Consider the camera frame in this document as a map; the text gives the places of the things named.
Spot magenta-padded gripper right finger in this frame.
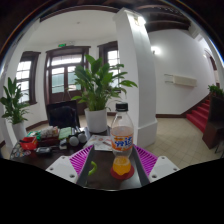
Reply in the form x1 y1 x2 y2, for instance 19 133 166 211
132 144 180 187

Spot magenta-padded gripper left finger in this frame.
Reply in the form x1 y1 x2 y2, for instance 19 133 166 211
45 144 97 188

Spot clear orange-label drink bottle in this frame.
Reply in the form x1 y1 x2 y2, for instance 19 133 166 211
110 102 135 177

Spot black flat device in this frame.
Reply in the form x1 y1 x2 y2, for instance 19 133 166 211
34 145 53 156

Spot grey and black headphones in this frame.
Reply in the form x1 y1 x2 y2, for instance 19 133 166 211
67 131 88 148

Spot green packet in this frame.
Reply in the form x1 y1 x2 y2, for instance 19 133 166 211
58 126 73 140

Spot white printed paper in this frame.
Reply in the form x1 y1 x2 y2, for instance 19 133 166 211
83 134 116 153

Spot red box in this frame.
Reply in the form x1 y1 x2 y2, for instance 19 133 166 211
19 135 39 151

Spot green box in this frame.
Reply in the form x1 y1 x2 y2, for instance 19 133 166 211
27 130 42 139

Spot flat round red coaster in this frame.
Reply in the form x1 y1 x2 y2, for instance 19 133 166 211
110 164 135 181

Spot patterned round mat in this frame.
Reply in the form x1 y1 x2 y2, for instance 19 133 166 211
9 143 33 160

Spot red carpeted stairs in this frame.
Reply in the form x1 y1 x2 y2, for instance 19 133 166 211
185 98 213 134

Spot dark wooden cabinet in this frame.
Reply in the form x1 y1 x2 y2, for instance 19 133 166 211
202 94 224 154

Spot leafy plant in white pot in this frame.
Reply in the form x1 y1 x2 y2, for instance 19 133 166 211
0 77 31 141
71 54 139 134

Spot dark wooden glass door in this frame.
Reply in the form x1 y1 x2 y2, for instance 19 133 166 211
44 45 92 106

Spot small green plant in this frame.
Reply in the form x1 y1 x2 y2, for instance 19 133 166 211
207 84 224 98

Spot dark-framed window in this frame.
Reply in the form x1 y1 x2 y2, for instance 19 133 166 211
97 40 122 91
14 50 42 106

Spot white wall unit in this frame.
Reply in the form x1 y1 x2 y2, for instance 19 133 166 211
163 73 198 88

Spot glowing wall lamp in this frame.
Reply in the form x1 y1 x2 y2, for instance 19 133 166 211
150 45 162 56

